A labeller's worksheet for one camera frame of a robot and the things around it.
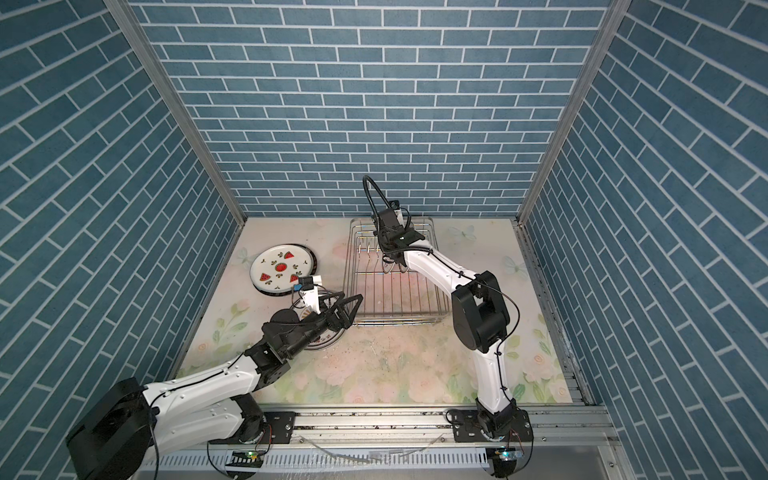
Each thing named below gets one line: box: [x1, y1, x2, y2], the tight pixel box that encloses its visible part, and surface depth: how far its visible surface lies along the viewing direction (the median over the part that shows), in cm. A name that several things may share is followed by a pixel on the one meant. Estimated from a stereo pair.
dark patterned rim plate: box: [249, 244, 317, 296], surface depth 104 cm
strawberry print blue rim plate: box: [250, 244, 317, 297], surface depth 104 cm
